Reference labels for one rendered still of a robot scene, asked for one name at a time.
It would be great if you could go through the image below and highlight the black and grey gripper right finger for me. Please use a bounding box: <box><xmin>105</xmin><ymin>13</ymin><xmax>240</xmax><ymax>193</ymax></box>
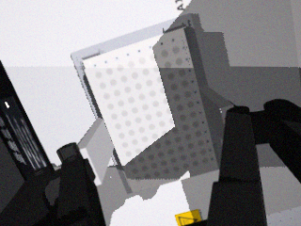
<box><xmin>198</xmin><ymin>85</ymin><xmax>301</xmax><ymax>226</ymax></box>

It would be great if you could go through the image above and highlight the white well pcr plate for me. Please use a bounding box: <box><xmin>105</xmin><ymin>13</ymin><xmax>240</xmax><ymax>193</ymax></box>
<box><xmin>83</xmin><ymin>28</ymin><xmax>218</xmax><ymax>192</ymax></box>

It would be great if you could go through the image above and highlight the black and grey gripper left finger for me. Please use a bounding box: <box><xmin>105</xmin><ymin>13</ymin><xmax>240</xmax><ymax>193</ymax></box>
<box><xmin>0</xmin><ymin>117</ymin><xmax>114</xmax><ymax>226</ymax></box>

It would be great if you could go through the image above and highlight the white benchtop lab instrument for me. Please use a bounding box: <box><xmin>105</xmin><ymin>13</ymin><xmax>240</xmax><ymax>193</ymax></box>
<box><xmin>0</xmin><ymin>0</ymin><xmax>301</xmax><ymax>226</ymax></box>

